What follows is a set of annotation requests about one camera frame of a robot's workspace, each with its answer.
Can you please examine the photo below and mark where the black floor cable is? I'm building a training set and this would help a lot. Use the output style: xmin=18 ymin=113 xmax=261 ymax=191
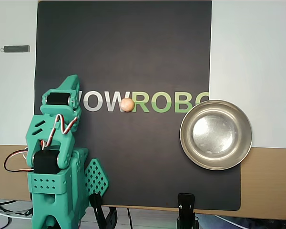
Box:
xmin=0 ymin=198 xmax=19 ymax=209

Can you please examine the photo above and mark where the black mat with WOWROBO print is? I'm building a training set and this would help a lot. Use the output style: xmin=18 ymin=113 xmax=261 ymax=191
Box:
xmin=30 ymin=0 xmax=242 ymax=212

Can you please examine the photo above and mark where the red white black servo wire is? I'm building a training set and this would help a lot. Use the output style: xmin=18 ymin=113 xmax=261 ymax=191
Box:
xmin=40 ymin=114 xmax=78 ymax=147
xmin=4 ymin=147 xmax=35 ymax=173

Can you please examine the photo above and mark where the white floor cable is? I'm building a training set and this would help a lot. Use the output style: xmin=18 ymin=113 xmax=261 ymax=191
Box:
xmin=0 ymin=208 xmax=33 ymax=219

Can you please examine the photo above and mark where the metal bowl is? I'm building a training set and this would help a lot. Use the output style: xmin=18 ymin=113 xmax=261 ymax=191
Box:
xmin=179 ymin=99 xmax=253 ymax=171

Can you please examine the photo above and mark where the teal gripper with servo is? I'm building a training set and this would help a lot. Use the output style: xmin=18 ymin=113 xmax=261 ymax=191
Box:
xmin=40 ymin=74 xmax=83 ymax=118

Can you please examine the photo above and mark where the thin black hanging cable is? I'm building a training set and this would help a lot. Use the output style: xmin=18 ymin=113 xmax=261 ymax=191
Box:
xmin=126 ymin=208 xmax=134 ymax=229

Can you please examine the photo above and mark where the orange wooden ball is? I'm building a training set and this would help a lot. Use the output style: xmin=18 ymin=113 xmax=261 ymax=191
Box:
xmin=121 ymin=98 xmax=134 ymax=113

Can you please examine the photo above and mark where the white paper sheet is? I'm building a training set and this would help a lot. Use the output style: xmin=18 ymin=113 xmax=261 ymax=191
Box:
xmin=0 ymin=0 xmax=286 ymax=150

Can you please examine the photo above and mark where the small black USB stick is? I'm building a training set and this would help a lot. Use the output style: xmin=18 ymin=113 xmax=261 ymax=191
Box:
xmin=0 ymin=45 xmax=31 ymax=53

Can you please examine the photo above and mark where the black spring camera stand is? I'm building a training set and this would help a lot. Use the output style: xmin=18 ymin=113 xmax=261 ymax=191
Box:
xmin=177 ymin=192 xmax=200 ymax=229

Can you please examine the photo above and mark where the black table clamp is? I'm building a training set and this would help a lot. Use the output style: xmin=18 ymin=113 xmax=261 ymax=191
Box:
xmin=89 ymin=192 xmax=119 ymax=229

